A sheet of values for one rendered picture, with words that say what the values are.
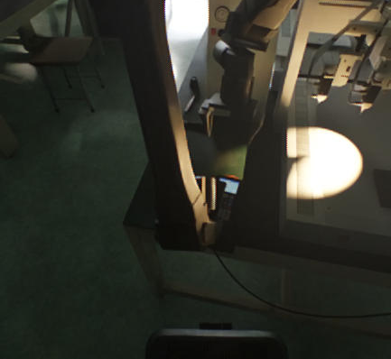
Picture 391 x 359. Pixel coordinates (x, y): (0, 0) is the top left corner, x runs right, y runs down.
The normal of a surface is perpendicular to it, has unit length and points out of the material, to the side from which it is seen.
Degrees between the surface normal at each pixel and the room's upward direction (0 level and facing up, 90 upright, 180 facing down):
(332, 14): 90
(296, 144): 0
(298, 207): 0
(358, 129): 0
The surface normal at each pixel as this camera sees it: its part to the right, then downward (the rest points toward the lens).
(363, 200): -0.02, -0.65
